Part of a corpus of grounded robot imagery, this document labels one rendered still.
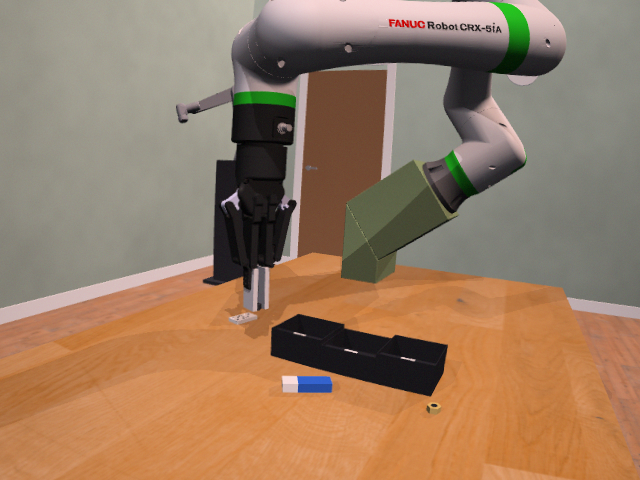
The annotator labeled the white domino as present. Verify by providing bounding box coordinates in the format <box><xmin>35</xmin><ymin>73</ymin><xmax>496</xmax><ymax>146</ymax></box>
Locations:
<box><xmin>229</xmin><ymin>312</ymin><xmax>257</xmax><ymax>325</ymax></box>

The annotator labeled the blue and white eraser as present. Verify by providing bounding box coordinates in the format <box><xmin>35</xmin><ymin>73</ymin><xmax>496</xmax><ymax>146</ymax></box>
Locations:
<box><xmin>282</xmin><ymin>376</ymin><xmax>332</xmax><ymax>393</ymax></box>

